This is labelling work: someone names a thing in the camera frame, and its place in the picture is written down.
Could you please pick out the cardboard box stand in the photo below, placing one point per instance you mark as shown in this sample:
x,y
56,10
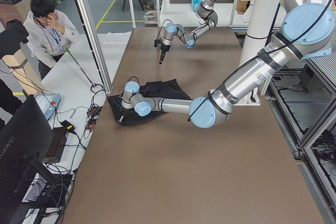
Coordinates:
x,y
14,35

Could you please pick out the metal grabber tool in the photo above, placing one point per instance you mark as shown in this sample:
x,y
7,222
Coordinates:
x,y
93,84

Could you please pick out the aluminium frame post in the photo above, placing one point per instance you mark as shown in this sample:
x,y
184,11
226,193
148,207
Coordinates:
x,y
94,43

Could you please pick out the black printed t-shirt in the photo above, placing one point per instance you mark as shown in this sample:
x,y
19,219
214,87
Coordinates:
x,y
162,93

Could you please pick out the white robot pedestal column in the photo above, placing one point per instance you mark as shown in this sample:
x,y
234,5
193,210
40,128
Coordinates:
x,y
263,14

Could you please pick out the seated person in hoodie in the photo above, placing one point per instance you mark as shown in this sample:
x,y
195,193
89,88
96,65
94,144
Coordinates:
x,y
50,33

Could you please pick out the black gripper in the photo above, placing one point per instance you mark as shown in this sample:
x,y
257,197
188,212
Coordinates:
x,y
125,113
164,48

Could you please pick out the blue teach pendant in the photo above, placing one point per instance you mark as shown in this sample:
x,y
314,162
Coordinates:
x,y
48,103

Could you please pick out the black Huawei monitor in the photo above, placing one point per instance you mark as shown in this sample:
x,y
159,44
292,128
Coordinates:
x,y
25,141

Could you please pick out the red grey power strip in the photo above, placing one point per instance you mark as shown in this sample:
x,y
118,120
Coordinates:
x,y
92,116

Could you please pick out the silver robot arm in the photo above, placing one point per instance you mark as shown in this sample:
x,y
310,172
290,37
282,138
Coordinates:
x,y
305,34
188,20

